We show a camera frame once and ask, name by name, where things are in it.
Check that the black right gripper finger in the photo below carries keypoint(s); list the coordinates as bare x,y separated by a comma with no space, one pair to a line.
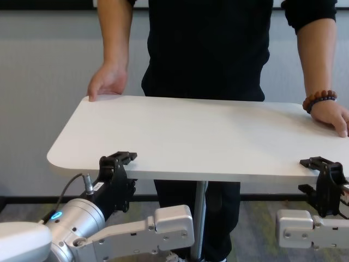
307,189
327,166

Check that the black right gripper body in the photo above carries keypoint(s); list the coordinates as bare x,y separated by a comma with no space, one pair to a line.
332,196

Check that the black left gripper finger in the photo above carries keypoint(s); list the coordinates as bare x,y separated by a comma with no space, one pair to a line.
117,159
133,185

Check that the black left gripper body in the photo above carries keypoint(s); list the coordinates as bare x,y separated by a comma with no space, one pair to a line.
114,191

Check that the white rounded table top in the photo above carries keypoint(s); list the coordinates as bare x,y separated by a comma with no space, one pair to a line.
191,133

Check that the person left forearm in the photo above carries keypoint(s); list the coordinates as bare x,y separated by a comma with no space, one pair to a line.
316,60

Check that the person right forearm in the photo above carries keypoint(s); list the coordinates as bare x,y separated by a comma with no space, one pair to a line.
115,35

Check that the person left hand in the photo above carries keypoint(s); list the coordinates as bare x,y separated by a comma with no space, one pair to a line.
332,116

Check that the person right hand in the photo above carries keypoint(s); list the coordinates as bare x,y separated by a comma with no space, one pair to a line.
109,80

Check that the chrome table pole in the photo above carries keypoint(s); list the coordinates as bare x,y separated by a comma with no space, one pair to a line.
199,218

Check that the black floor box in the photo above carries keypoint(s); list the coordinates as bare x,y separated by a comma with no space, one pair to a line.
2,203

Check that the person in black clothes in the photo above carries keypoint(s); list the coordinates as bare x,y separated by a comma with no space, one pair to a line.
207,49

